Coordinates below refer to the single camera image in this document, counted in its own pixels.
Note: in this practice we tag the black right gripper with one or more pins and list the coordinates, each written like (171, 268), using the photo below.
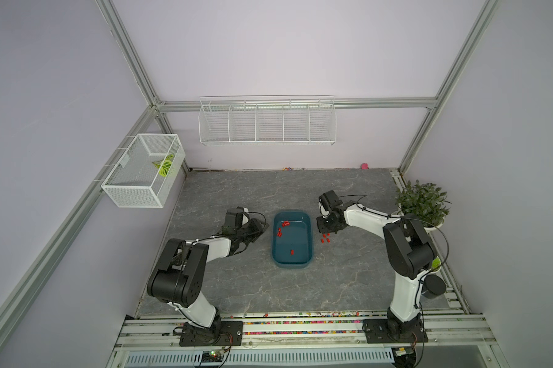
(321, 228)

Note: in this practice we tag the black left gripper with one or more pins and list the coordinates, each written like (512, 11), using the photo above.
(257, 229)

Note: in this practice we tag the teal plastic storage box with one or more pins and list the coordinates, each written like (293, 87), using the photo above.
(298, 236)

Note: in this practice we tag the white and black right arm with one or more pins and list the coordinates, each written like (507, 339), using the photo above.
(409, 251)

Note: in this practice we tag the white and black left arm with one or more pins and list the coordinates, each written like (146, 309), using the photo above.
(178, 275)

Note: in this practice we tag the green potted plant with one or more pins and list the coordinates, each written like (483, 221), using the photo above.
(426, 200)

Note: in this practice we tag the white plant pot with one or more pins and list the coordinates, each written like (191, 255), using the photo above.
(435, 226)

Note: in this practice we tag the green item in basket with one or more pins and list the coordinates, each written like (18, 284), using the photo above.
(165, 166)

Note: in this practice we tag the small green plant pot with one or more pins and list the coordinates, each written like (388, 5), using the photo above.
(436, 264)

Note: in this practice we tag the white ventilation grille strip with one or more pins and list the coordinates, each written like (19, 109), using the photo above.
(270, 357)

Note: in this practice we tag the green circuit board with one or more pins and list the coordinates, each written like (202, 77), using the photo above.
(212, 357)

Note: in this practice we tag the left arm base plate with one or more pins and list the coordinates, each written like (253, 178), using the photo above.
(221, 333)

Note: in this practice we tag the white wire wall shelf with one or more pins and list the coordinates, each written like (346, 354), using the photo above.
(268, 120)

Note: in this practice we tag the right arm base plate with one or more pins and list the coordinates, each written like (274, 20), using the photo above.
(395, 331)

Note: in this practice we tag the white mesh wall basket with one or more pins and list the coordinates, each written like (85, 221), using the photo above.
(133, 182)

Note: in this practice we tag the aluminium rail bed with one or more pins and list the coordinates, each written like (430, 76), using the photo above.
(455, 337)

